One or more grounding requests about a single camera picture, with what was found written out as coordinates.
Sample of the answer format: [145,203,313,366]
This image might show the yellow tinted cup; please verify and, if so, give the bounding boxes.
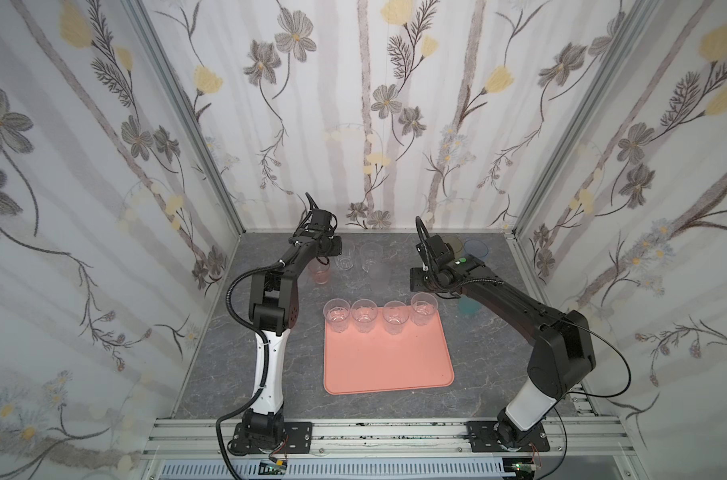
[445,234,463,257]

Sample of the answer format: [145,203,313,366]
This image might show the pink tinted cup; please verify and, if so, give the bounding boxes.
[307,259,331,285]

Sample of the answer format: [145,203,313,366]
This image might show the clear faceted glass six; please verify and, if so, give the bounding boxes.
[323,298,351,333]

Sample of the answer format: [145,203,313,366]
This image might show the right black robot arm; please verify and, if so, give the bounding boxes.
[409,224,597,450]

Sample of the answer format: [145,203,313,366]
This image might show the clear faceted glass five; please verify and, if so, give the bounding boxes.
[350,299,379,333]

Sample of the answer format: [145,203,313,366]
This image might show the clear faceted glass one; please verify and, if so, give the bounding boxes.
[359,242,383,273]

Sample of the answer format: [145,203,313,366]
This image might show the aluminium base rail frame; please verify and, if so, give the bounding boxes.
[141,416,648,479]

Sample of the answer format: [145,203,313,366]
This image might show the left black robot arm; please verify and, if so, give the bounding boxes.
[215,206,342,457]

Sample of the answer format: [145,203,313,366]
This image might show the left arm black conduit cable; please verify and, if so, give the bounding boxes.
[214,263,292,480]

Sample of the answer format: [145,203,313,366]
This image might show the clear faceted glass four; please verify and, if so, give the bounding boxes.
[381,300,411,335]

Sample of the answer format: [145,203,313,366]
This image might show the pink rectangular tray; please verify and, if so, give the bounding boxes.
[323,314,455,395]

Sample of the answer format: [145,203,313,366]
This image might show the blue tinted cup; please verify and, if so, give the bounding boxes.
[463,239,489,262]

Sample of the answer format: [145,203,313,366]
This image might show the clear faceted glass two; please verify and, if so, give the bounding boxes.
[335,255,354,271]

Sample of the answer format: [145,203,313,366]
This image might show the clear faceted glass three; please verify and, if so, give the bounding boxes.
[411,292,439,326]

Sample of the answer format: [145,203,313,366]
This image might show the teal frosted cup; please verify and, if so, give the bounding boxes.
[457,297,483,316]

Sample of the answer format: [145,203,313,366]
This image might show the white slotted cable duct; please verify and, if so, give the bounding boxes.
[155,458,515,480]

